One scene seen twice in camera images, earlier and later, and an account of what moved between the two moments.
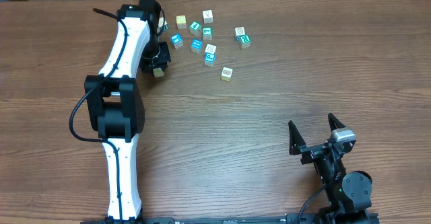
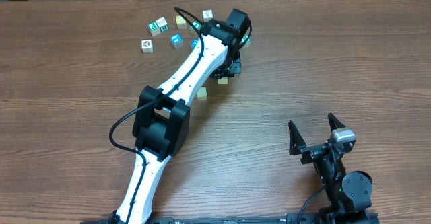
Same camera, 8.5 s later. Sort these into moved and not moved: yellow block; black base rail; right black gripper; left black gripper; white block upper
Moved: left black gripper; yellow block
Not moved: right black gripper; white block upper; black base rail
